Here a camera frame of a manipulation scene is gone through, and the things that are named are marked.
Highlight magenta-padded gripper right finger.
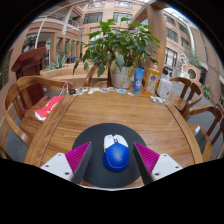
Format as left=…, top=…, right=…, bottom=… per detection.
left=132, top=142, right=184, bottom=186

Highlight wooden armchair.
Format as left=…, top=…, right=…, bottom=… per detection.
left=1, top=75, right=74, bottom=148
left=168, top=76, right=204, bottom=113
left=182, top=104, right=224, bottom=161
left=84, top=64, right=113, bottom=88

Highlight green potted plant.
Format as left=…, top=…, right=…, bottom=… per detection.
left=72, top=17, right=161, bottom=89

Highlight dark red wooden lectern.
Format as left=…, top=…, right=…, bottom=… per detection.
left=10, top=46, right=48, bottom=108

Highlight black round mouse pad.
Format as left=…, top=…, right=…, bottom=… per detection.
left=71, top=122, right=148, bottom=189

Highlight yellow flowering plant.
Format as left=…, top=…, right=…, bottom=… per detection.
left=202, top=83, right=212, bottom=99

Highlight blue squeeze tube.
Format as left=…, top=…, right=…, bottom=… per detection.
left=132, top=67, right=145, bottom=95

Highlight spiky agave plant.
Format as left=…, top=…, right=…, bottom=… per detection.
left=46, top=53, right=69, bottom=70

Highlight small clear packet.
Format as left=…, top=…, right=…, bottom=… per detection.
left=149, top=95, right=166, bottom=104

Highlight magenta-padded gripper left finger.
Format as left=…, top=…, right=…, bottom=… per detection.
left=40, top=142, right=93, bottom=185

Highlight white statue on pedestal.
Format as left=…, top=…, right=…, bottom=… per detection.
left=178, top=53, right=190, bottom=71

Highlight small printed cards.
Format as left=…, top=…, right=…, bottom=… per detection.
left=69, top=86, right=128, bottom=96

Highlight yellow dish soap bottle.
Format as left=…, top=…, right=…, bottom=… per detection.
left=145, top=62, right=161, bottom=97

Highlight white pump bottle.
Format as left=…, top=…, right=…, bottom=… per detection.
left=156, top=73, right=173, bottom=99

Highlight blue and white computer mouse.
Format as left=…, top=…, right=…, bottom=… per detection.
left=102, top=133, right=131, bottom=173

